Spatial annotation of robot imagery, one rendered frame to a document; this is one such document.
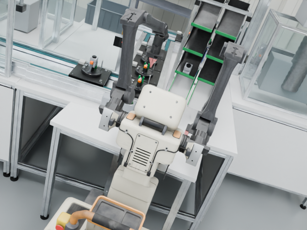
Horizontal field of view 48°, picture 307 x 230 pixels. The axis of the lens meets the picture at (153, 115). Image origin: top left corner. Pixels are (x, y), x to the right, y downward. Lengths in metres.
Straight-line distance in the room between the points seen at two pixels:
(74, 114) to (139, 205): 0.71
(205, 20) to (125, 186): 1.10
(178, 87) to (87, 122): 0.65
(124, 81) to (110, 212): 0.61
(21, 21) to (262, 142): 2.26
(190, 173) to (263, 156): 1.38
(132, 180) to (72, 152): 1.57
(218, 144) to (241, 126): 0.78
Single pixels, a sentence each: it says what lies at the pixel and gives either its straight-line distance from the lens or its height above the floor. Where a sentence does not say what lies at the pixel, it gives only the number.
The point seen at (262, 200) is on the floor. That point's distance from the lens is 3.54.
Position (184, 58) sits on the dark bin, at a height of 1.25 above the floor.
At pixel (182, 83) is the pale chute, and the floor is 1.09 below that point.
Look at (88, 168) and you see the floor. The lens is 3.10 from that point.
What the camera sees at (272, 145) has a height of 0.57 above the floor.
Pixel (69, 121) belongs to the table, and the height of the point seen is 0.86.
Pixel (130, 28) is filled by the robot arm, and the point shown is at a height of 1.57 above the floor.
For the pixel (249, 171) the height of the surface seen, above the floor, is 0.24.
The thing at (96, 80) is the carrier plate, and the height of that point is 0.97.
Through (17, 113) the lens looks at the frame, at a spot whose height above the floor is 0.63.
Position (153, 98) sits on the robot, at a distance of 1.52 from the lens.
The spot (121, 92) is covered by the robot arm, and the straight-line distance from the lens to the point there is 1.69.
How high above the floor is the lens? 2.08
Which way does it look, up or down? 31 degrees down
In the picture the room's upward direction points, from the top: 18 degrees clockwise
